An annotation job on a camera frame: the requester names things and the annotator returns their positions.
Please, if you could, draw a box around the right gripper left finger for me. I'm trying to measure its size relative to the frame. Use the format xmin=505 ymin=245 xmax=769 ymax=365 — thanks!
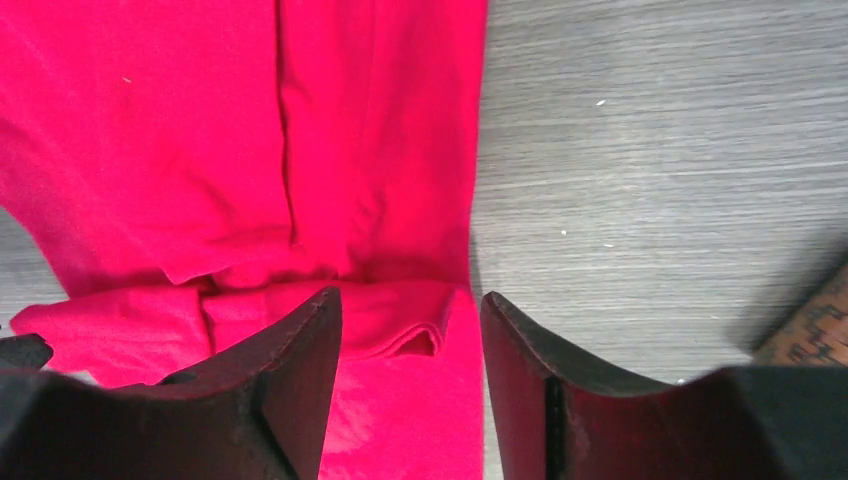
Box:
xmin=1 ymin=287 xmax=342 ymax=479

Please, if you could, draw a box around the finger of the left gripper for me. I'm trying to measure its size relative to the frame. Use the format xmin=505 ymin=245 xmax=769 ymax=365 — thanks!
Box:
xmin=0 ymin=334 xmax=54 ymax=370

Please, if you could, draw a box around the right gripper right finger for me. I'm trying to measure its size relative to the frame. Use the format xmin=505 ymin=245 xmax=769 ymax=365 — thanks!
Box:
xmin=480 ymin=292 xmax=847 ymax=479

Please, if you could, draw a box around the red garment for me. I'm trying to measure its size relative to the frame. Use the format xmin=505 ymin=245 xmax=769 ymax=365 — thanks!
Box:
xmin=1 ymin=1 xmax=487 ymax=479

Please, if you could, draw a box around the brown poker chip roll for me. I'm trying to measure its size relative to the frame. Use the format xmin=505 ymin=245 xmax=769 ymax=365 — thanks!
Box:
xmin=752 ymin=266 xmax=847 ymax=366

